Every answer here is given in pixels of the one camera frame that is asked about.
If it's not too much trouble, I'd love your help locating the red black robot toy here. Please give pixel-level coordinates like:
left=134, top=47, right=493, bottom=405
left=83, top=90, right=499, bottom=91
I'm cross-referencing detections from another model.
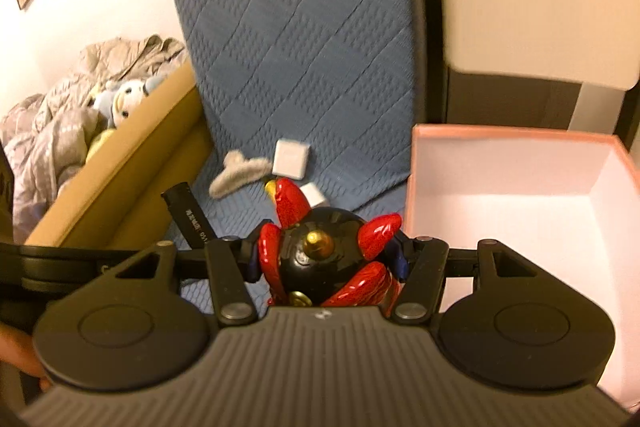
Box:
left=257, top=178, right=407, bottom=315

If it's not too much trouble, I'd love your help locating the white plug charger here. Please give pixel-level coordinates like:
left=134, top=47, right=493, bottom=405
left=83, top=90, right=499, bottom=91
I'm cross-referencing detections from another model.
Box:
left=299, top=182, right=329, bottom=208

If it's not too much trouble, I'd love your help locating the fluffy white hair claw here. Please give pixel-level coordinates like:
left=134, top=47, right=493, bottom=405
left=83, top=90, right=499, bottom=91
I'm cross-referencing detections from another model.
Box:
left=208, top=150, right=272, bottom=199

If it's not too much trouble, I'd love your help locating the person's left hand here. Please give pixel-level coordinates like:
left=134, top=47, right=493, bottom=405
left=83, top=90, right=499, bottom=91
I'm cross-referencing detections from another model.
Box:
left=0, top=324, right=51, bottom=391

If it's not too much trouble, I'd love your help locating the white square charger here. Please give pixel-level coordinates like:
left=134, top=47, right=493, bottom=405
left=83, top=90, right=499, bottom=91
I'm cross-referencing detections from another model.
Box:
left=272, top=139, right=310, bottom=180

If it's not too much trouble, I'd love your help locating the pink cardboard box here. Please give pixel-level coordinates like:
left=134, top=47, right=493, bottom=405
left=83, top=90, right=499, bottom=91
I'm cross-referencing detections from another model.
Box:
left=404, top=124, right=639, bottom=409

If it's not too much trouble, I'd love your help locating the grey crumpled jacket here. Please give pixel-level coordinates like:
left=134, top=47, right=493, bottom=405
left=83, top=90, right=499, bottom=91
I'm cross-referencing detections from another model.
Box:
left=1, top=35, right=188, bottom=243

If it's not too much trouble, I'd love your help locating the blue white plush toy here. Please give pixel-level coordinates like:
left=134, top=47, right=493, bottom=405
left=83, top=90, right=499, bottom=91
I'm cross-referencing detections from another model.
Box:
left=92, top=75, right=166, bottom=129

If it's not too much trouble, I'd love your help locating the blue quilted sofa cover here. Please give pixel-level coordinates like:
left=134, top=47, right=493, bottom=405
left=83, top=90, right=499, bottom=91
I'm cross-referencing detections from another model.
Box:
left=175, top=0, right=416, bottom=236

